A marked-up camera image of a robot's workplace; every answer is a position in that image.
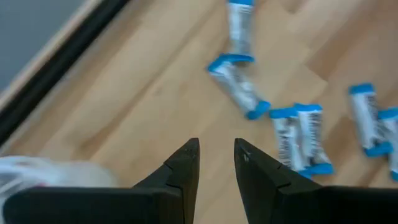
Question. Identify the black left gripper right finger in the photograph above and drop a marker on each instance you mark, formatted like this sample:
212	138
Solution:
295	205

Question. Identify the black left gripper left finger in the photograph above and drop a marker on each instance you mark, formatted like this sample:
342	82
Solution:
140	205

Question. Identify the white skull bucket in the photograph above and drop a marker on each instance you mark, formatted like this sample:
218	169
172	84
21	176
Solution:
46	171

